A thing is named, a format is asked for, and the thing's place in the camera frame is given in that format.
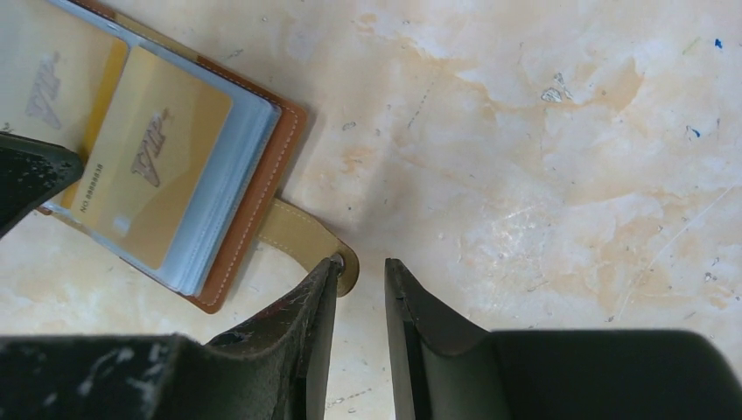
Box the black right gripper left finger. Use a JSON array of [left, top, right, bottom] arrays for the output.
[[1, 257, 344, 419]]

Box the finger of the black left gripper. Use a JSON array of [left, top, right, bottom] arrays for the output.
[[1, 132, 84, 235]]

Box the yellow credit card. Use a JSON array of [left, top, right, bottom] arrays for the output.
[[0, 0, 129, 210], [70, 46, 233, 270]]

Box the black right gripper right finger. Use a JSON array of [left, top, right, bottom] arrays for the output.
[[384, 258, 741, 419]]

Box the brown leather card holder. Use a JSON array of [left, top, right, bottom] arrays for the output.
[[34, 0, 361, 315]]

